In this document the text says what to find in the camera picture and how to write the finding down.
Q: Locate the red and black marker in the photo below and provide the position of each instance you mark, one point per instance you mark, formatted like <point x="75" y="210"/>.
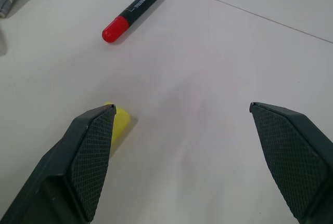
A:
<point x="133" y="12"/>

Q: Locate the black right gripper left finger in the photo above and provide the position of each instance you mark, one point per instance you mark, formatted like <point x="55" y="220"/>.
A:
<point x="78" y="161"/>

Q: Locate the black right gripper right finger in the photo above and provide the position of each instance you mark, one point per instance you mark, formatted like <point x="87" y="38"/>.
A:
<point x="291" y="156"/>

